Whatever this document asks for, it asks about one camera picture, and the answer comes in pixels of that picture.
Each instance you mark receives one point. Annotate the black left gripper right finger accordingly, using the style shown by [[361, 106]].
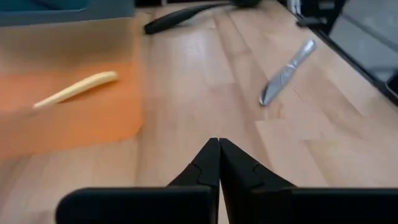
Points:
[[311, 205]]

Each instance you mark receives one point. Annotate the black plastic ladle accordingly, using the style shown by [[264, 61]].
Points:
[[174, 20]]

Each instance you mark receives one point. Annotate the black aluminium frame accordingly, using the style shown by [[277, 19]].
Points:
[[311, 22]]

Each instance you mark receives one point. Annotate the white strip on frame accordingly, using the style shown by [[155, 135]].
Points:
[[293, 6]]

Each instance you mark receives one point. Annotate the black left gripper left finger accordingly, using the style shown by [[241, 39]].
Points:
[[140, 205]]

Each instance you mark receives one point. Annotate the dark blue plastic bin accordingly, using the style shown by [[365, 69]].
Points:
[[109, 12]]

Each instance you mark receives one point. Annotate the orange translucent plastic bin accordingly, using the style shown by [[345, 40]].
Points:
[[93, 102]]

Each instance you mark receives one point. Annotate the yellow wooden utensil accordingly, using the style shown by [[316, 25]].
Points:
[[93, 80]]

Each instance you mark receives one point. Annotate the silver table knife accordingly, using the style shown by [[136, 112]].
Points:
[[280, 79]]

